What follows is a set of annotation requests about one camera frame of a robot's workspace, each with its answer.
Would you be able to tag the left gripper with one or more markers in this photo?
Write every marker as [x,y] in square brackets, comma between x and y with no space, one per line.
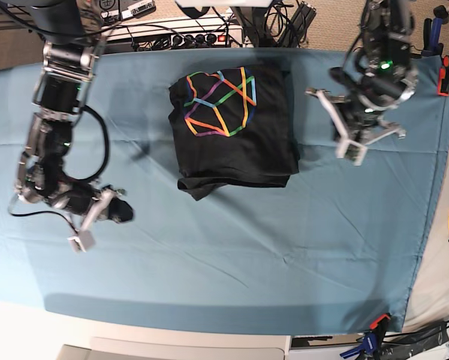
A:
[363,125]

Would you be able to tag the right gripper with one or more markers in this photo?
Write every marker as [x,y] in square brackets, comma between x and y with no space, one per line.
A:
[92,204]

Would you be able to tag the black T-shirt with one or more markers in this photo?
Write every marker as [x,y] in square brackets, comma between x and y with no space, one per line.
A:
[232,127]

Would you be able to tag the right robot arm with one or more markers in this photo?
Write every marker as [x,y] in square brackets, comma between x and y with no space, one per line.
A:
[75,38]

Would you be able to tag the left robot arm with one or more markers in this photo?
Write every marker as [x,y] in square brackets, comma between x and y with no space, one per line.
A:
[388,77]

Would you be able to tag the orange black clamp top right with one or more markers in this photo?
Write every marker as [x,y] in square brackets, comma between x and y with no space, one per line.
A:
[443,77]

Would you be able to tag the blue clamp top right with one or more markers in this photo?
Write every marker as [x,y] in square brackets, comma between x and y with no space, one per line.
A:
[431,34]

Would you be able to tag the blue table cloth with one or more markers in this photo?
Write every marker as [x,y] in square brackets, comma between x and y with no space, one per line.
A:
[327,254]

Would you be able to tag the white power strip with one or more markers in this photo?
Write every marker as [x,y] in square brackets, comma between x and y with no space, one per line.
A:
[157,37]

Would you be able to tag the orange blue clamp bottom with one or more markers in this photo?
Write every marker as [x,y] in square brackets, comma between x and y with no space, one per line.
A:
[370,345]

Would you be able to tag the black plastic bag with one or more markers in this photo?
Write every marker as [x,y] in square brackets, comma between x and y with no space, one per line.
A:
[408,345]

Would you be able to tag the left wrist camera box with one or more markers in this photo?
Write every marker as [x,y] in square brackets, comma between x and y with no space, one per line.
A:
[351,150]

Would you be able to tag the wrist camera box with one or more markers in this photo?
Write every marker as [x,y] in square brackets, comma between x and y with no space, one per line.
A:
[351,150]
[82,241]

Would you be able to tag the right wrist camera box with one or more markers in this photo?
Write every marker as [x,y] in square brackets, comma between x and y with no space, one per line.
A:
[82,241]

